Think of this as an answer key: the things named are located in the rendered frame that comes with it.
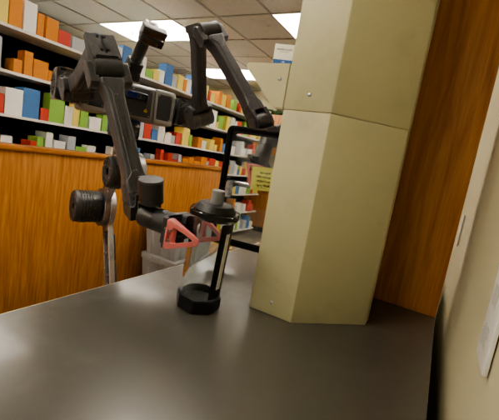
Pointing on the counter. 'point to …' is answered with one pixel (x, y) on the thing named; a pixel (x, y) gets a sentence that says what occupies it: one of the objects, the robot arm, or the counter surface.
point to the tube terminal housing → (340, 157)
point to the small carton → (283, 53)
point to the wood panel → (441, 150)
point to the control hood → (271, 81)
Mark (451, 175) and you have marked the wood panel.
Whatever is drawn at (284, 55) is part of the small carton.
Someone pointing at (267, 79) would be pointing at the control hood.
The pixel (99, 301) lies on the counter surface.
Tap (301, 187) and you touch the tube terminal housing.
